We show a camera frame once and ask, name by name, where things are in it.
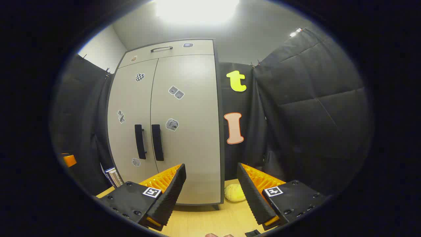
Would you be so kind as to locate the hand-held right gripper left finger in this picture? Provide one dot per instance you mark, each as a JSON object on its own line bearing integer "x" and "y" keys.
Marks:
{"x": 171, "y": 194}

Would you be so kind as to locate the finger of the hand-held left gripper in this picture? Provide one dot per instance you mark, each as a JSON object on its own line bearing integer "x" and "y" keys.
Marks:
{"x": 69, "y": 160}

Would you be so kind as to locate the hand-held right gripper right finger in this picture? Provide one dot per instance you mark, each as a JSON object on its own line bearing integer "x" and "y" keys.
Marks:
{"x": 251, "y": 194}

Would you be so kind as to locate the grey double-door shoe cabinet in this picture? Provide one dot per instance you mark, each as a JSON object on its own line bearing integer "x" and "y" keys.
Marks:
{"x": 219, "y": 131}

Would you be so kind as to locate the grey cabinet top drawer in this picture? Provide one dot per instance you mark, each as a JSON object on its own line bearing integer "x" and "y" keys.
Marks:
{"x": 197, "y": 47}

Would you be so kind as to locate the yellow round bun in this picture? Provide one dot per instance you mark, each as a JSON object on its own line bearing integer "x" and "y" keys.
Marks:
{"x": 234, "y": 193}

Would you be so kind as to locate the blue book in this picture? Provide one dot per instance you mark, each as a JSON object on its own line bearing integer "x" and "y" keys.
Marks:
{"x": 106, "y": 176}

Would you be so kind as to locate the cream book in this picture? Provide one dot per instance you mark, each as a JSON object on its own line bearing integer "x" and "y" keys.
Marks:
{"x": 115, "y": 177}

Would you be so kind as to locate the black backdrop cloth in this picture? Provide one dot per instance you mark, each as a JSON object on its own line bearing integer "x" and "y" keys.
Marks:
{"x": 312, "y": 115}

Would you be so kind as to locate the ceiling light panel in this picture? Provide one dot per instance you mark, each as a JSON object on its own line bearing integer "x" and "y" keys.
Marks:
{"x": 197, "y": 10}

